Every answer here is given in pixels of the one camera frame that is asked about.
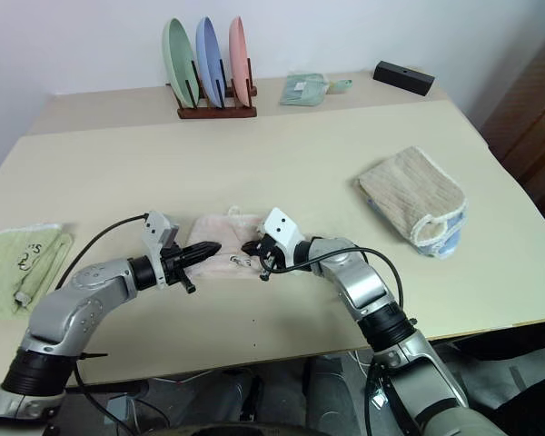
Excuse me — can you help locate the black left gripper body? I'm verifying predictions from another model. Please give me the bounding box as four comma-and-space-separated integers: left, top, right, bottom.
160, 246, 197, 296

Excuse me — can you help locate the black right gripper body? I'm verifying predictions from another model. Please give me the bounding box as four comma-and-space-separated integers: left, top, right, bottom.
254, 234, 287, 281

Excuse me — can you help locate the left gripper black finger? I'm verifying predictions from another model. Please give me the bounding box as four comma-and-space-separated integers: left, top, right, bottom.
185, 241, 223, 257
183, 250, 220, 267

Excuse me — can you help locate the pink embroidered towel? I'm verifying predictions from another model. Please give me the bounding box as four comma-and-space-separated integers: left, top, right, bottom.
188, 205, 274, 280

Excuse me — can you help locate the beige ribbed towel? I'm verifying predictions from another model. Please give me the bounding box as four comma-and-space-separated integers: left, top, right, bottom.
357, 145, 470, 247

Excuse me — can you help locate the green embroidered towel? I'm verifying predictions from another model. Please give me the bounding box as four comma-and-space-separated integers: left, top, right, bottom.
0, 222, 75, 322

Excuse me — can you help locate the beige and blue cloth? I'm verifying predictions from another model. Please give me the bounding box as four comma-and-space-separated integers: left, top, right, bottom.
366, 193, 470, 262

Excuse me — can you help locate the dark wooden plate rack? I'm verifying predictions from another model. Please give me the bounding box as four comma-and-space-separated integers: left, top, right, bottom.
164, 58, 260, 121

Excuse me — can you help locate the dark grey rounded shape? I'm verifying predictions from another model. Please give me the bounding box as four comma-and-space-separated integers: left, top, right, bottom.
304, 355, 370, 436

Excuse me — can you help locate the folded mint green cloth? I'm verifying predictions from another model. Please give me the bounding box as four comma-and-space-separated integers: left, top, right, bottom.
279, 72, 331, 108

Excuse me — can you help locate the green plate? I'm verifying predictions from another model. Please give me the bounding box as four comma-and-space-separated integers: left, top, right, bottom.
161, 17, 201, 111

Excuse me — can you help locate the pink plate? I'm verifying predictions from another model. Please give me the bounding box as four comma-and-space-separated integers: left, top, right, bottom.
228, 15, 252, 108

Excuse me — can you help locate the blue plate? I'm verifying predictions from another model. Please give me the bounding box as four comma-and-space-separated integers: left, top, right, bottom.
194, 16, 225, 110

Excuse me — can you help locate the black rectangular box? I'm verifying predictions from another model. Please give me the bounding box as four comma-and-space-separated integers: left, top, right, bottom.
372, 59, 437, 98

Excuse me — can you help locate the dark brown cabinet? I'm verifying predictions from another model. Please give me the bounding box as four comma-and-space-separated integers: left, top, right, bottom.
480, 26, 545, 238

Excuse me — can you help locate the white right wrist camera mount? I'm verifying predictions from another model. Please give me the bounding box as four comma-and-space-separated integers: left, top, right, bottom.
258, 206, 306, 270

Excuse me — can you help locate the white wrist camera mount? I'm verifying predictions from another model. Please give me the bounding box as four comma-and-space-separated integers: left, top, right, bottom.
141, 210, 182, 288
258, 206, 306, 270

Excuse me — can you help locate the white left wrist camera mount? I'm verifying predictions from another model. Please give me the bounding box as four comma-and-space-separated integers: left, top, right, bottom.
141, 210, 182, 288

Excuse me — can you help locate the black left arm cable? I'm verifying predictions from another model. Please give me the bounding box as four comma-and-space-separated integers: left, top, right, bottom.
54, 213, 150, 294

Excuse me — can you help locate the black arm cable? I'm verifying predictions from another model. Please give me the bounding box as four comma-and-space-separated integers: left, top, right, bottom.
54, 213, 150, 294
262, 246, 408, 322

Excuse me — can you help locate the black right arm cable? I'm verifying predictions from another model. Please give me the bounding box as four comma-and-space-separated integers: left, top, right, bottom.
262, 246, 408, 322

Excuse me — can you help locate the black cable under table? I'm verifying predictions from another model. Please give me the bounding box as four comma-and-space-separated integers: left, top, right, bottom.
71, 352, 124, 436

